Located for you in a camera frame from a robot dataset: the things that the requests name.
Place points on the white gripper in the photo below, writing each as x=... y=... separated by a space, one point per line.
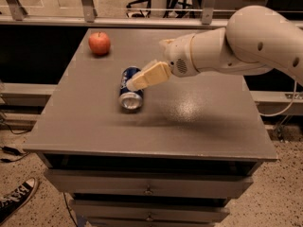
x=178 y=57

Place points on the blue pepsi can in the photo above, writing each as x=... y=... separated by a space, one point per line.
x=129 y=99

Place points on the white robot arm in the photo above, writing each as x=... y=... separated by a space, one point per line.
x=254 y=41

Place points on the black office chair base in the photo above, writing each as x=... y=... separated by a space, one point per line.
x=158 y=8

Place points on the red apple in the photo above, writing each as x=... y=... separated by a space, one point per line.
x=99 y=43

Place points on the grey drawer cabinet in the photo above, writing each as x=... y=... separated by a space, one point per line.
x=205 y=125

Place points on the top grey drawer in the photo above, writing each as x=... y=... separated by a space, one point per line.
x=148 y=184

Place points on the grey drawer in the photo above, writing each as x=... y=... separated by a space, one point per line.
x=148 y=211
x=148 y=184

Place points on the black canvas sneaker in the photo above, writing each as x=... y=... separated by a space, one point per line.
x=17 y=198

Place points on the metal railing frame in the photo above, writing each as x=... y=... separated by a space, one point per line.
x=206 y=14

